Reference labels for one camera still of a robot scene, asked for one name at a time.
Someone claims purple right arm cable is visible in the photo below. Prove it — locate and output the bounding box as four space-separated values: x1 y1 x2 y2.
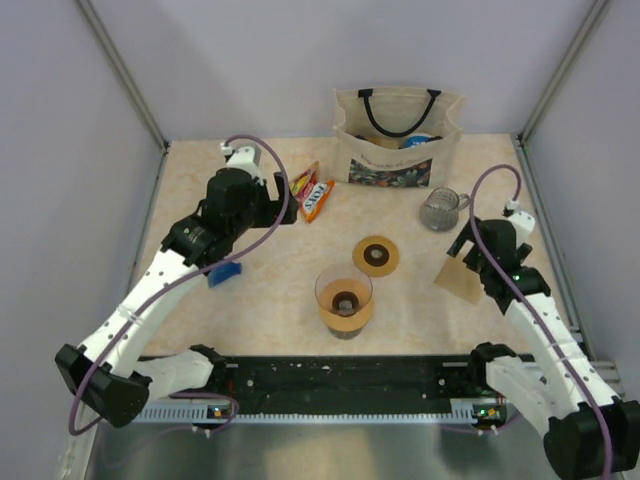
469 164 616 480

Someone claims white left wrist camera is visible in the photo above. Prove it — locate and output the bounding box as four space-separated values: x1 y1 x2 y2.
220 142 265 184

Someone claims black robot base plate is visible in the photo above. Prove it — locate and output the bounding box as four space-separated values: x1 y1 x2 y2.
192 355 498 415

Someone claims blue ribbed dripper cone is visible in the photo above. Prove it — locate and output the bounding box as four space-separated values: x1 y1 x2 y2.
207 262 243 288

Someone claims orange Fox's candy bag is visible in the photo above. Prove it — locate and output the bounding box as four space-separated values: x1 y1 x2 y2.
289 161 335 223

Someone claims grey ribbed glass mug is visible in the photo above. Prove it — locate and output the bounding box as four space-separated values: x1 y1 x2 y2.
419 187 471 232

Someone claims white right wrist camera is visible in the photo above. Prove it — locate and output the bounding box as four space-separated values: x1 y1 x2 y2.
503 199 536 247

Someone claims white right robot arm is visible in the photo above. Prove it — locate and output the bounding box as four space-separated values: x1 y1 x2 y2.
447 214 639 479

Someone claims small wooden dripper ring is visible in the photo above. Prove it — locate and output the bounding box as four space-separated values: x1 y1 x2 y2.
352 234 401 277

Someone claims pink glass dripper cone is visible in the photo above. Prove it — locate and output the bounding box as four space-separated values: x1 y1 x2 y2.
315 264 374 331

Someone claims brown paper coffee filter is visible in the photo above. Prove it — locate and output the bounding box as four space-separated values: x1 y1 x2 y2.
434 256 483 305

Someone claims large wooden dripper ring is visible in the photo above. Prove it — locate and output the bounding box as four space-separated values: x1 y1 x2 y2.
318 279 375 332

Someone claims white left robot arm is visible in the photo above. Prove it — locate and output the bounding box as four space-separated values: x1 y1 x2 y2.
55 168 297 428

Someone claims grey slotted cable duct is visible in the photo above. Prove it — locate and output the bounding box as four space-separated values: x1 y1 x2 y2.
102 397 509 425

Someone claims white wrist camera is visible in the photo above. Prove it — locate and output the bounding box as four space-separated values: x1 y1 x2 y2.
220 142 265 184
503 199 536 247

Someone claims beige floral tote bag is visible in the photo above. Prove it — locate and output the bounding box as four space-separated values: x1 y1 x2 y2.
329 87 465 188

